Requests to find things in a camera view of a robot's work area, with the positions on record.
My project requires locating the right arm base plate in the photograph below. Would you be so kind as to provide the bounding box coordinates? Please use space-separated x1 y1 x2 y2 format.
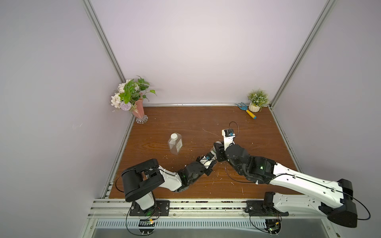
245 200 289 217

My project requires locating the small potted green plant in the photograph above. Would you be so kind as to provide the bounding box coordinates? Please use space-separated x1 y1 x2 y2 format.
248 89 270 113

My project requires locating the blue yellow garden trowel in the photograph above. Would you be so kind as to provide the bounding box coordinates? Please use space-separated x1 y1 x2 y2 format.
235 103 257 119

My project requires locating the aluminium front rail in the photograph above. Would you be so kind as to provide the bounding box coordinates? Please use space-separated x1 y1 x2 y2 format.
87 198 325 219

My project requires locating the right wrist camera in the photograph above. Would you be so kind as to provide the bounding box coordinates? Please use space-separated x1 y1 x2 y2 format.
221 129 236 150

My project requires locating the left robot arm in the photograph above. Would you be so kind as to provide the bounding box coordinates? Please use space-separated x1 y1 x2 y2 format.
119 151 217 210

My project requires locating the white bottle cap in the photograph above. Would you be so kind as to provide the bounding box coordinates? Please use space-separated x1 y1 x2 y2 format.
171 133 179 140

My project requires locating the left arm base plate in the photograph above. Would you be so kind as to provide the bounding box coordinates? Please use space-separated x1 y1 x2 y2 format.
129 200 170 218

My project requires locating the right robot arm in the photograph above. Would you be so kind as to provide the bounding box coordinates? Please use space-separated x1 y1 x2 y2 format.
213 141 358 228

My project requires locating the pink vase with flowers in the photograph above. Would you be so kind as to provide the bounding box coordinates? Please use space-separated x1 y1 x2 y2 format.
110 76 156 125

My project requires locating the square clear plastic bottle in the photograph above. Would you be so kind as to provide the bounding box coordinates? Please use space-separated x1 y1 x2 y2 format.
168 133 183 155

